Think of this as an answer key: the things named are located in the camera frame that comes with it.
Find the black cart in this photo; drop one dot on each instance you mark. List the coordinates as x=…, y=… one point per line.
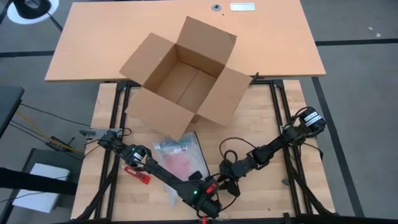
x=46, y=157

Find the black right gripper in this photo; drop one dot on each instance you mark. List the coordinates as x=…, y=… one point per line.
x=236, y=169

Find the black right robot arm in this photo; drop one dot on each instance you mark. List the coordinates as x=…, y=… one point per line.
x=280, y=143

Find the red box cutter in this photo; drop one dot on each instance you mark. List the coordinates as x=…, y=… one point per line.
x=141, y=177

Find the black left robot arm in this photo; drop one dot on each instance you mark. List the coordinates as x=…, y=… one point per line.
x=164, y=175

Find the brown cardboard box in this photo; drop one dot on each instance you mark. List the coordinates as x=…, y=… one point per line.
x=155, y=115

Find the green white tube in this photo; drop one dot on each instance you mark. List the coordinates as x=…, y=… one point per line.
x=172, y=146

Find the white round floor disc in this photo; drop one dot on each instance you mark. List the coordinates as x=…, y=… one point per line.
x=31, y=21

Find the black side table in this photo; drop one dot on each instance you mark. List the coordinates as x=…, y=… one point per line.
x=9, y=102

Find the white plastic bag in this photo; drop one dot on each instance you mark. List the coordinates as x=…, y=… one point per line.
x=196, y=155

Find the black flat bar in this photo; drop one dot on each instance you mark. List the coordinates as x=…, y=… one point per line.
x=31, y=182

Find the black power adapter box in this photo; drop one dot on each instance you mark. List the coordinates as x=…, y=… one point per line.
x=57, y=144

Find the black clamp lever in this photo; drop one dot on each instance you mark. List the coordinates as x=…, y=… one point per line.
x=254, y=77

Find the grey desk grommet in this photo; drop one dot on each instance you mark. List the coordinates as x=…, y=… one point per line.
x=216, y=7

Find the tan wooden desk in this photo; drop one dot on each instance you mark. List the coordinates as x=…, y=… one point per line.
x=93, y=37

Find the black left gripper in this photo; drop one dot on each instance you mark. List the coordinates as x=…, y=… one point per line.
x=205, y=202

